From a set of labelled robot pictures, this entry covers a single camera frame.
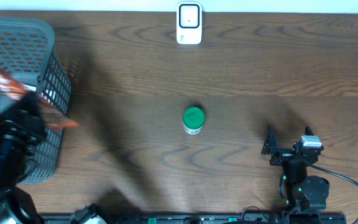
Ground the green lid white jar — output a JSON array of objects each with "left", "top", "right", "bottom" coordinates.
[{"left": 183, "top": 107, "right": 206, "bottom": 135}]

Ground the orange Top chocolate bar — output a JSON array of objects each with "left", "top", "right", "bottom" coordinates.
[{"left": 0, "top": 70, "right": 79, "bottom": 131}]

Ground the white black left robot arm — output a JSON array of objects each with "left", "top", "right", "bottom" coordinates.
[{"left": 0, "top": 91, "right": 47, "bottom": 223}]

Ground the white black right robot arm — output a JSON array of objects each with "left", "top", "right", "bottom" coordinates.
[{"left": 261, "top": 126, "right": 330, "bottom": 223}]

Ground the grey plastic basket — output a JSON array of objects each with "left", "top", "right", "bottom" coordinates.
[{"left": 0, "top": 16, "right": 73, "bottom": 184}]

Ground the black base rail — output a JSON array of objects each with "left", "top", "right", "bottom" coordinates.
[{"left": 40, "top": 203, "right": 347, "bottom": 224}]

